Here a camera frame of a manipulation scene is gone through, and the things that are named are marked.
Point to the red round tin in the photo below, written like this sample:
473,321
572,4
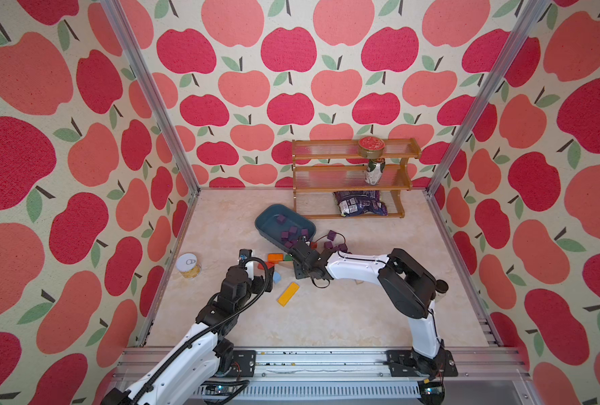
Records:
371,148

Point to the wooden three-tier shelf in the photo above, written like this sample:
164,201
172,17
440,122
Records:
315,178

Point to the aluminium frame post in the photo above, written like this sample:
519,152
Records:
122,28
526,22

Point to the purple snack bag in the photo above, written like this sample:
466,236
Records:
357,203

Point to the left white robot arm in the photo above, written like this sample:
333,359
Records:
204,350

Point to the right aluminium frame post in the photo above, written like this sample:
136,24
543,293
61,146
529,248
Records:
526,22

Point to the yellow tin can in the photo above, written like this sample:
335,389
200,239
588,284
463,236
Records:
188,266

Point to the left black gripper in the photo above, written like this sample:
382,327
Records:
260,287

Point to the orange block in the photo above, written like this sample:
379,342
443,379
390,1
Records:
275,258

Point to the left aluminium frame post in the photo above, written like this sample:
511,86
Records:
122,28

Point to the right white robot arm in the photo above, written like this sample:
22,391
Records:
410,287

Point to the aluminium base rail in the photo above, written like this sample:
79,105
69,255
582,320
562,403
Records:
484,375

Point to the teal plastic storage bin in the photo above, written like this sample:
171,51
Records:
268,228

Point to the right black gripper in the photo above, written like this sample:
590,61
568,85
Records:
297,271

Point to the yellow long block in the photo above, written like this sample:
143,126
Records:
288,294

